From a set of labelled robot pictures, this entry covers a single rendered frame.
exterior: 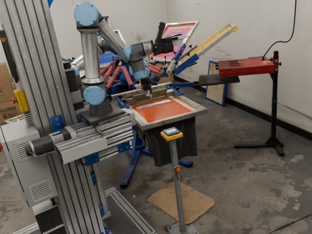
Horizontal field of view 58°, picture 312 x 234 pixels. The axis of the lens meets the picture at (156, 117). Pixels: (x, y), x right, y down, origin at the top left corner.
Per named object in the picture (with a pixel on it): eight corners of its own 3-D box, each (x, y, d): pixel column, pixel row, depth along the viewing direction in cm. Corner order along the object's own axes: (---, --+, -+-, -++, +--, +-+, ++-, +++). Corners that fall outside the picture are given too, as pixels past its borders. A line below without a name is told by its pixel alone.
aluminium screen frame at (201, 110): (207, 113, 235) (207, 108, 233) (142, 130, 218) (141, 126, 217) (170, 92, 304) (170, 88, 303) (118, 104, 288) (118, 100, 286)
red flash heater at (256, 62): (269, 65, 340) (269, 55, 336) (277, 74, 299) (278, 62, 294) (217, 69, 352) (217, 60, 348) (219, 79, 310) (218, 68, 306)
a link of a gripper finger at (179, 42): (190, 45, 150) (174, 47, 155) (188, 34, 148) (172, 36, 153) (188, 46, 148) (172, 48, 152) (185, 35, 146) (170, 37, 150)
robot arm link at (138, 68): (146, 73, 167) (141, 55, 163) (148, 77, 157) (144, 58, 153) (133, 76, 167) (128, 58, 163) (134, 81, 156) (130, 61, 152)
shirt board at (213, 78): (236, 78, 350) (236, 72, 347) (240, 87, 313) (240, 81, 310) (133, 87, 376) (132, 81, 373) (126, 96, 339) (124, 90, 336)
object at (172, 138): (200, 235, 236) (191, 133, 201) (176, 245, 230) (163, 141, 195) (188, 219, 256) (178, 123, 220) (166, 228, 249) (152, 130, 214)
